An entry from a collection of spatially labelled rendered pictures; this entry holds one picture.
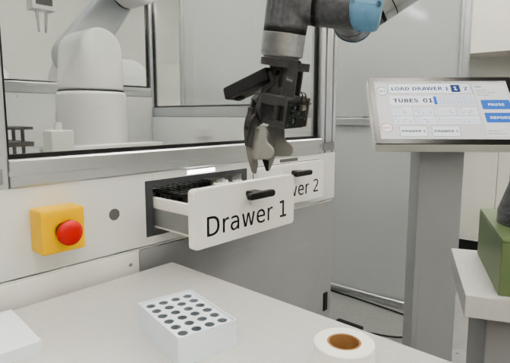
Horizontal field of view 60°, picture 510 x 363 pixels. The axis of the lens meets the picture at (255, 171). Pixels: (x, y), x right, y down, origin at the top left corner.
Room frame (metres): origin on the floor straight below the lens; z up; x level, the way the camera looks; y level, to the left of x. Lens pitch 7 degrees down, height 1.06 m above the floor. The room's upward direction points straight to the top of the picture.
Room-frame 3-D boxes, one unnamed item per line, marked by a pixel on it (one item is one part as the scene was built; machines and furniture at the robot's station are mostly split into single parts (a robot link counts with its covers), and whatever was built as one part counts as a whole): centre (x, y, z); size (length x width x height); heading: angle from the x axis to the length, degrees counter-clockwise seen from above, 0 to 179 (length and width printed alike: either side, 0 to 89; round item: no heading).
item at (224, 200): (0.87, 0.02, 0.87); 0.29 x 0.02 x 0.11; 138
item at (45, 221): (0.70, 0.32, 0.88); 0.07 x 0.05 x 0.07; 138
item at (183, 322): (0.57, 0.09, 0.78); 0.12 x 0.08 x 0.04; 37
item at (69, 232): (0.68, 0.30, 0.88); 0.04 x 0.03 x 0.04; 138
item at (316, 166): (1.19, -0.10, 0.87); 0.29 x 0.02 x 0.11; 138
